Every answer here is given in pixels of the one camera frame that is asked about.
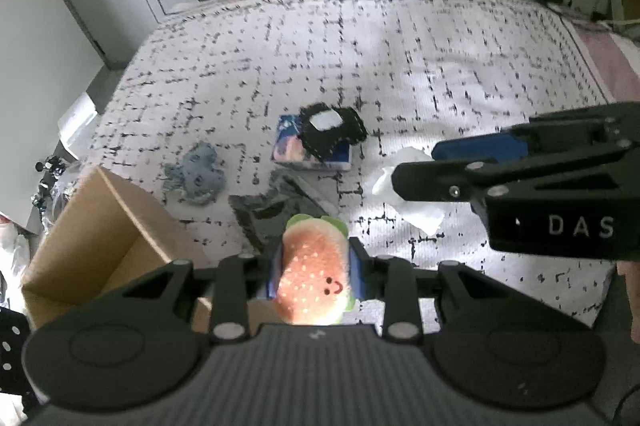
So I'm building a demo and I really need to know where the hamburger plush toy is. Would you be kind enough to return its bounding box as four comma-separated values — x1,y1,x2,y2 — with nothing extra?
274,214,352,325

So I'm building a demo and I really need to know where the black stitched plush patch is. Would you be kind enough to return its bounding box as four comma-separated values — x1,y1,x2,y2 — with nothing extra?
298,102,368,161

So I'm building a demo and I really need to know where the blue tissue pack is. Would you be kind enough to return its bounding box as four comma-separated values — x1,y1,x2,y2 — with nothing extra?
270,113,354,172

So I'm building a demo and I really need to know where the white crumpled tissue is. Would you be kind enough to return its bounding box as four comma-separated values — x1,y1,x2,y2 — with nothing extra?
367,147,447,237

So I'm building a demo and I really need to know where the dark grey cloth piece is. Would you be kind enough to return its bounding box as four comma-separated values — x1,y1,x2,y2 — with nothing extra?
228,169,338,253

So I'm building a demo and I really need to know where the open cardboard box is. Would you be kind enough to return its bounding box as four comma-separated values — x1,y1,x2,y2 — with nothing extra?
22,166,213,330

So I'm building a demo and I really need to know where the small grey felt toy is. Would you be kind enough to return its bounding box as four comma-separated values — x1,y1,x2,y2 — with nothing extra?
163,141,226,205

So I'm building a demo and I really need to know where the patterned white bed cover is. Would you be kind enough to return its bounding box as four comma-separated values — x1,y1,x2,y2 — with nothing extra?
86,0,612,324

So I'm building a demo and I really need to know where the black polka dot chair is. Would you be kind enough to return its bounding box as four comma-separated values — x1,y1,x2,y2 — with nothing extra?
0,307,39,414

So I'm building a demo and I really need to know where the white square box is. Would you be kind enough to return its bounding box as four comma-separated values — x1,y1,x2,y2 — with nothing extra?
58,93,98,145

